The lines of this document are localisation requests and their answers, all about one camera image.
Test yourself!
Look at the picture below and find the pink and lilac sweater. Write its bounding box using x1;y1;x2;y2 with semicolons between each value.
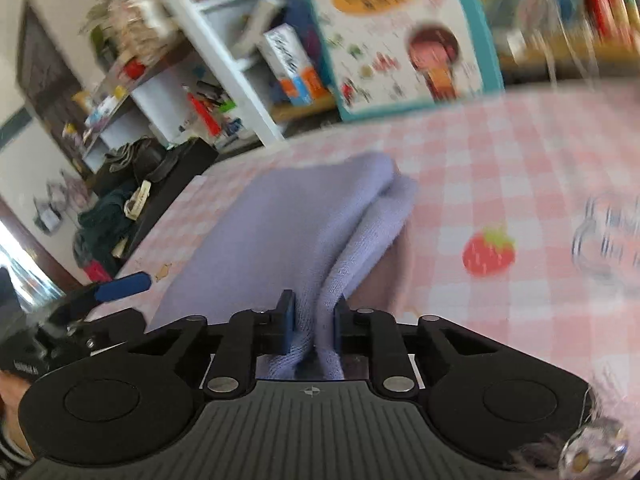
148;153;419;380

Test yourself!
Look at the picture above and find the dark green cloth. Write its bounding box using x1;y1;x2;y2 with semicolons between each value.
73;180;138;278

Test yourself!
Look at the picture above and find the black box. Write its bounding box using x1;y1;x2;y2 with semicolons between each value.
89;138;219;260

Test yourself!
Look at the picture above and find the pink checked tablecloth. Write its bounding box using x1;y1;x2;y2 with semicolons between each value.
99;79;639;400

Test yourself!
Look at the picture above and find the white and orange usmile box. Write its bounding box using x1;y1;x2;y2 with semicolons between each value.
258;24;329;106

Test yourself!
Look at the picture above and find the teal children's character book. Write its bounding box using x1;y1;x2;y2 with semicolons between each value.
308;0;503;122

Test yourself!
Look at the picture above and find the white bookshelf frame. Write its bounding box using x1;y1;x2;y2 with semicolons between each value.
79;0;342;172

